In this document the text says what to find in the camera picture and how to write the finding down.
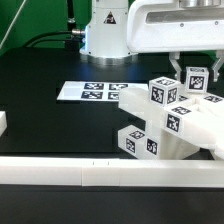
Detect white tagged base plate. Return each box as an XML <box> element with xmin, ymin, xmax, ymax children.
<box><xmin>57</xmin><ymin>81</ymin><xmax>148</xmax><ymax>102</ymax></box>

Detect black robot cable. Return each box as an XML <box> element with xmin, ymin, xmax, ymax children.
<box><xmin>25</xmin><ymin>29</ymin><xmax>86</xmax><ymax>48</ymax></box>

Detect white U-shaped fence frame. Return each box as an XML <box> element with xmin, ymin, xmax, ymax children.
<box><xmin>0</xmin><ymin>111</ymin><xmax>224</xmax><ymax>187</ymax></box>

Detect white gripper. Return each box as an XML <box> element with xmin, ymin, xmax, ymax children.
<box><xmin>127</xmin><ymin>0</ymin><xmax>224</xmax><ymax>82</ymax></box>

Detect white chair back frame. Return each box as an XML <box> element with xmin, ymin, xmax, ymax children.
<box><xmin>118</xmin><ymin>87</ymin><xmax>224</xmax><ymax>160</ymax></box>

